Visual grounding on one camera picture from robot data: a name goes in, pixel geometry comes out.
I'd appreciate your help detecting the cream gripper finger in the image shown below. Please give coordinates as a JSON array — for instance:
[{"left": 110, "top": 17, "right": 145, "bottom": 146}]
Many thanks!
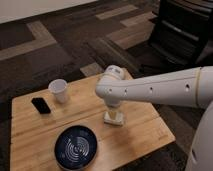
[
  {"left": 116, "top": 112, "right": 122, "bottom": 119},
  {"left": 107, "top": 111, "right": 114, "bottom": 119}
]

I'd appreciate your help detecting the white sponge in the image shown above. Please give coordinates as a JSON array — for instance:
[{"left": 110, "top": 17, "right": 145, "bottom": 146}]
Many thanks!
[{"left": 104, "top": 112, "right": 124, "bottom": 126}]

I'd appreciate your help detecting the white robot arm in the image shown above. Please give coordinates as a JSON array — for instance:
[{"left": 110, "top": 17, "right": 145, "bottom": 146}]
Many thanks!
[{"left": 95, "top": 65, "right": 213, "bottom": 171}]

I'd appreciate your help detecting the dark blue patterned plate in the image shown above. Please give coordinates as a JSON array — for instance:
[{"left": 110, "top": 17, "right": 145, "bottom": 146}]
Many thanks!
[{"left": 54, "top": 125, "right": 98, "bottom": 171}]

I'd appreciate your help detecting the white paper cup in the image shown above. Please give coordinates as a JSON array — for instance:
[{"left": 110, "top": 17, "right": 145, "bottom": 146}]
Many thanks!
[{"left": 48, "top": 79, "right": 69, "bottom": 103}]

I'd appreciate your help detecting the black smartphone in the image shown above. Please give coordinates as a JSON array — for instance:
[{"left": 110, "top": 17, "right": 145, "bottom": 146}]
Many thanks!
[{"left": 31, "top": 97, "right": 51, "bottom": 114}]

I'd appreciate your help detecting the black cabinet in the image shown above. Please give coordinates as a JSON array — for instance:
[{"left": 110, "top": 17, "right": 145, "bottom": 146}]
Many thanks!
[{"left": 148, "top": 0, "right": 213, "bottom": 66}]

